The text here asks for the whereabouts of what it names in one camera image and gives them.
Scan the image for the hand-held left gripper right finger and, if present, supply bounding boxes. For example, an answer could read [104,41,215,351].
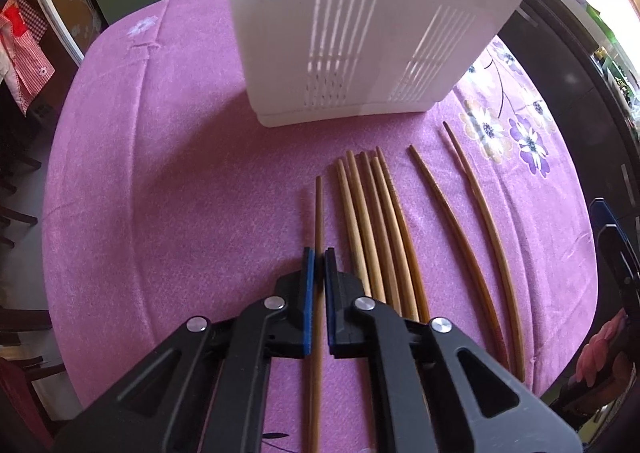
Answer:
[324,247,583,453]

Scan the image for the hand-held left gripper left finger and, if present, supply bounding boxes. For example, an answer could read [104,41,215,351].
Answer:
[52,247,317,453]

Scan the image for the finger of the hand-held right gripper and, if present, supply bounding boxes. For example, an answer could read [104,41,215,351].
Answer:
[589,198,628,254]
[596,223,640,316]

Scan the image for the pink floral dark clothing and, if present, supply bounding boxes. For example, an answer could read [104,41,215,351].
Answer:
[550,305,640,434]

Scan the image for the dark kitchen cabinet run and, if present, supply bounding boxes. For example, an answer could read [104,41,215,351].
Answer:
[500,0,640,214]

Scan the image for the small potted plants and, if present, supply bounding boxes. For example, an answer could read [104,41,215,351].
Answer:
[595,47,638,104]

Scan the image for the purple floral tablecloth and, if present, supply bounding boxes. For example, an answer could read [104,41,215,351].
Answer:
[42,0,601,453]

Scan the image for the green container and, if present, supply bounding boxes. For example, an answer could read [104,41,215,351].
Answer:
[585,6,621,54]

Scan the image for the dark wooden chair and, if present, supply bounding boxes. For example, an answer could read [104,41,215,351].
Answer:
[0,305,68,453]
[0,123,41,254]

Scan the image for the red checkered apron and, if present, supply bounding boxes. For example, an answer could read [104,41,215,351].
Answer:
[0,0,56,116]

